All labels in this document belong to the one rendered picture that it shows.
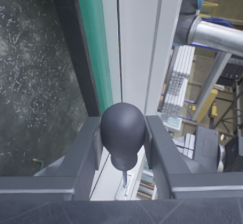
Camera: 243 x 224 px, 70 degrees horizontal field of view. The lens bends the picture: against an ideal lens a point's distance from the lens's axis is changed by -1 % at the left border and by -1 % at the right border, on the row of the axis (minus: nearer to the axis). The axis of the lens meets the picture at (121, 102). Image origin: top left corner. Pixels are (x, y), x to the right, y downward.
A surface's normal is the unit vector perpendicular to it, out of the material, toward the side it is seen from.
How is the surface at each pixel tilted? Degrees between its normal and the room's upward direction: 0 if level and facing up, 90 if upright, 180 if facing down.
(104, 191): 90
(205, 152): 90
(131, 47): 90
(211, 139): 90
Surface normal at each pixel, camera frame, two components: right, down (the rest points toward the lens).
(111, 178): -0.03, -0.61
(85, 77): -0.35, 0.74
